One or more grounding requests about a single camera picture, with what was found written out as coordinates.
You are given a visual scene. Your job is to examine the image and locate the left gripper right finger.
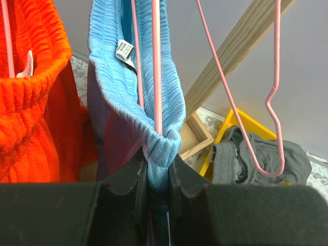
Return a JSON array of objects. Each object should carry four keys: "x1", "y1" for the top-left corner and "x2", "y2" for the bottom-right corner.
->
[{"x1": 169, "y1": 156, "x2": 327, "y2": 245}]

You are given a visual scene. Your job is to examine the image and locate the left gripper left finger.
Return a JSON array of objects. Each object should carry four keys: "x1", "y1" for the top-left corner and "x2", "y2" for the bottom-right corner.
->
[{"x1": 1, "y1": 151, "x2": 148, "y2": 245}]

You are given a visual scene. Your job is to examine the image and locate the yellow plastic tray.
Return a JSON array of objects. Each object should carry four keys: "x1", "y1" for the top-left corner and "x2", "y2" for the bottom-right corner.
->
[{"x1": 199, "y1": 110, "x2": 290, "y2": 185}]

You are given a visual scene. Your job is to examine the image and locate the light blue shorts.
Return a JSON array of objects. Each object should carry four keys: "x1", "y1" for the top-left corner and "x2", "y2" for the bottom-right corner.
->
[{"x1": 87, "y1": 1, "x2": 186, "y2": 245}]

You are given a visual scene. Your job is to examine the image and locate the grey shorts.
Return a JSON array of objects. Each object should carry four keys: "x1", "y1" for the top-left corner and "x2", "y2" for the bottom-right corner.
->
[{"x1": 209, "y1": 125, "x2": 313, "y2": 186}]

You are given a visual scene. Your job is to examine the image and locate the pink hanger with orange garment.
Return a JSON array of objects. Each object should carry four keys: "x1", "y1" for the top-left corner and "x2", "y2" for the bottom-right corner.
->
[{"x1": 1, "y1": 0, "x2": 15, "y2": 78}]

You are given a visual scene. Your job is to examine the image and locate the bright orange garment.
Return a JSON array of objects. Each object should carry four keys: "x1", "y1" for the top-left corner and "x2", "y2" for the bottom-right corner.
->
[{"x1": 1, "y1": 1, "x2": 98, "y2": 183}]

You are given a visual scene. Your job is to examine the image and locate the wooden clothes rack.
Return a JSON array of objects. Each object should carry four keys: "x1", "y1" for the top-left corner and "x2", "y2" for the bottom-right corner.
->
[{"x1": 179, "y1": 1, "x2": 294, "y2": 160}]

